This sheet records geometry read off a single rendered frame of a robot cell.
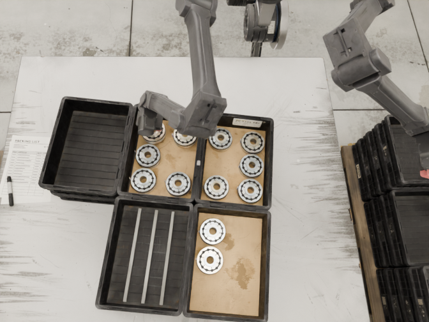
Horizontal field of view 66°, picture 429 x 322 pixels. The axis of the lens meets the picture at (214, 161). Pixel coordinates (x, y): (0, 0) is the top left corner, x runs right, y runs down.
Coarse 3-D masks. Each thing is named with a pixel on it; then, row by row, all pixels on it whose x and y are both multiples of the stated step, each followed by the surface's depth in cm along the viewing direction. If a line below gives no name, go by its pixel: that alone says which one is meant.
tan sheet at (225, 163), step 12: (240, 132) 150; (264, 132) 151; (240, 144) 148; (264, 144) 148; (216, 156) 145; (228, 156) 146; (240, 156) 146; (264, 156) 147; (204, 168) 143; (216, 168) 143; (228, 168) 144; (204, 180) 141; (228, 180) 142; (240, 180) 142; (228, 192) 140; (252, 192) 141
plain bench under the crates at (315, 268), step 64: (64, 64) 172; (128, 64) 174; (256, 64) 178; (320, 64) 181; (320, 128) 167; (320, 192) 156; (0, 256) 139; (64, 256) 140; (320, 256) 146; (0, 320) 131; (64, 320) 132; (128, 320) 133; (192, 320) 135; (320, 320) 137
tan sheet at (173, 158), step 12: (168, 132) 148; (156, 144) 146; (168, 144) 146; (168, 156) 144; (180, 156) 144; (192, 156) 145; (156, 168) 142; (168, 168) 142; (180, 168) 142; (192, 168) 143; (144, 180) 140; (192, 180) 141; (132, 192) 138; (156, 192) 138; (168, 192) 139
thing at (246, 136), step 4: (248, 132) 147; (252, 132) 147; (256, 132) 147; (244, 136) 146; (248, 136) 146; (252, 136) 146; (256, 136) 146; (260, 136) 146; (244, 140) 145; (260, 140) 146; (244, 144) 144; (260, 144) 145; (244, 148) 144; (248, 148) 144; (252, 148) 144; (256, 148) 144; (260, 148) 144; (252, 152) 143; (256, 152) 144
